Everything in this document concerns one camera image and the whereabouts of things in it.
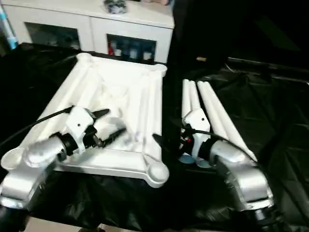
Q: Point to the white plastic table top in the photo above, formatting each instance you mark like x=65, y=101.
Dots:
x=108, y=84

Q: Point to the white plastic table leg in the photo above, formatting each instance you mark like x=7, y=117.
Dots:
x=227, y=113
x=215, y=113
x=186, y=96
x=195, y=99

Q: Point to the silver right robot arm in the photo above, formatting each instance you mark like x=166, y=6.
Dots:
x=243, y=178

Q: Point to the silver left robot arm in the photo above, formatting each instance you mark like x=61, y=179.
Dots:
x=19, y=183

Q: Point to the white jar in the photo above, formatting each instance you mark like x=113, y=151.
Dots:
x=146, y=55
x=118, y=52
x=132, y=53

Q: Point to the red bottle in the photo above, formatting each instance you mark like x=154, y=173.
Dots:
x=111, y=48

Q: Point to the small yellow label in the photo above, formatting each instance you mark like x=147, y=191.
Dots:
x=201, y=59

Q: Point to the white sideboard cabinet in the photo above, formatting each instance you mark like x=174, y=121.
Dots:
x=91, y=29

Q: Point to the black plastic mat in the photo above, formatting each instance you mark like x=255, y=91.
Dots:
x=277, y=120

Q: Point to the dark bag of small parts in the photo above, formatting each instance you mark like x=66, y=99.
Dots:
x=116, y=6

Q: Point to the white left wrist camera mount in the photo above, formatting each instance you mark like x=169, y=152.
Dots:
x=77, y=123

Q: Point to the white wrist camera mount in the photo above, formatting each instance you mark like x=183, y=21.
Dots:
x=77, y=123
x=196, y=120

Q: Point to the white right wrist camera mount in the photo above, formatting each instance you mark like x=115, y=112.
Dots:
x=196, y=120

